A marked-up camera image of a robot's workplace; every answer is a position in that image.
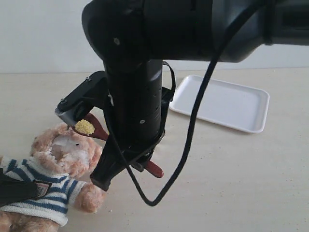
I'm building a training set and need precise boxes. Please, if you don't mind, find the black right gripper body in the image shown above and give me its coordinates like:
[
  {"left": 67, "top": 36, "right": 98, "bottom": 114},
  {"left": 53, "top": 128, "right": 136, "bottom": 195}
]
[{"left": 104, "top": 59, "right": 174, "bottom": 164}]

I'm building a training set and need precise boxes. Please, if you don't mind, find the beige teddy bear striped sweater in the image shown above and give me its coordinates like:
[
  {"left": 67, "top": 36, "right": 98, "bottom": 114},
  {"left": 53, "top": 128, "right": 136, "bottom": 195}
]
[{"left": 0, "top": 123, "right": 105, "bottom": 232}]

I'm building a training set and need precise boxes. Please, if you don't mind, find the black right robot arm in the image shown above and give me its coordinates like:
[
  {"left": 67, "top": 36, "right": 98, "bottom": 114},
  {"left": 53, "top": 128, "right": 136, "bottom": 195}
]
[{"left": 82, "top": 0, "right": 309, "bottom": 190}]

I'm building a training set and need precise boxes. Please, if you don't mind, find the white rectangular plastic tray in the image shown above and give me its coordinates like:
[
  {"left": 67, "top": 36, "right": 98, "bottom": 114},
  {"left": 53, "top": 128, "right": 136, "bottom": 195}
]
[{"left": 169, "top": 75, "right": 270, "bottom": 133}]

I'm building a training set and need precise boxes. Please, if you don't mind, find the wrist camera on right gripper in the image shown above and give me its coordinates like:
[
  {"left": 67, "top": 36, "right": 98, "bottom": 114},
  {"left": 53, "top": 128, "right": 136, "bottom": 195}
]
[{"left": 55, "top": 71, "right": 108, "bottom": 127}]

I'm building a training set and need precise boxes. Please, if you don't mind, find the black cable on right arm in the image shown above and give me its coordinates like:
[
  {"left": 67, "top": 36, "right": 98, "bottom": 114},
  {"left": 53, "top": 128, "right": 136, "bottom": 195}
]
[{"left": 102, "top": 0, "right": 281, "bottom": 207}]

